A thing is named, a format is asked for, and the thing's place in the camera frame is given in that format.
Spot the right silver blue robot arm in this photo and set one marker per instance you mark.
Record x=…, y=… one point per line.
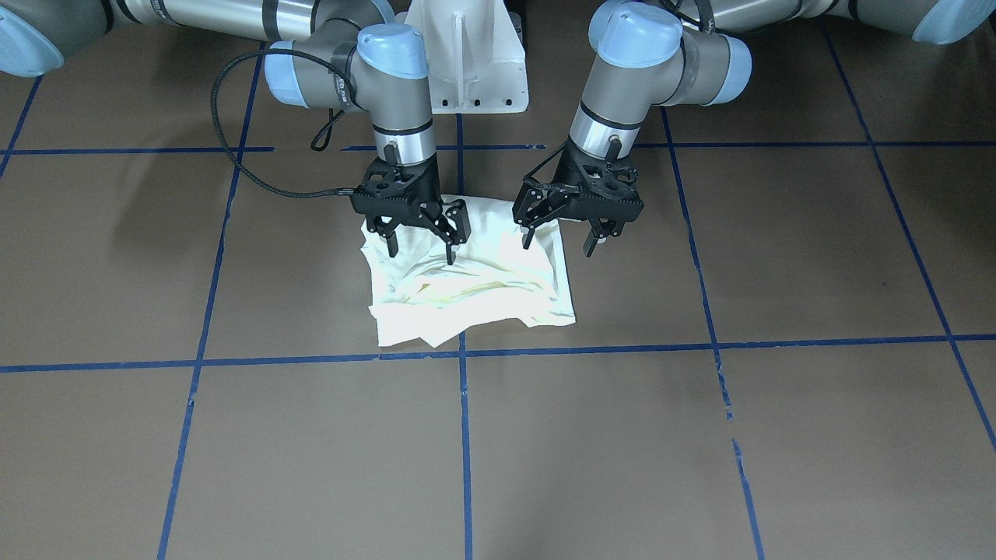
x=342, y=56

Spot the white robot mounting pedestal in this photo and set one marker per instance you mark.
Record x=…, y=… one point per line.
x=475, y=55

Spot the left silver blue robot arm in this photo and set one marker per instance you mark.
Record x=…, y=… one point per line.
x=667, y=53

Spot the cream long-sleeve cat shirt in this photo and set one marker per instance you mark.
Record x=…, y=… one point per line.
x=418, y=295

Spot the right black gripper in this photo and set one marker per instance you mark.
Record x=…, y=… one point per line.
x=425, y=183

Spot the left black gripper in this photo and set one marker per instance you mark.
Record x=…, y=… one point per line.
x=542, y=204

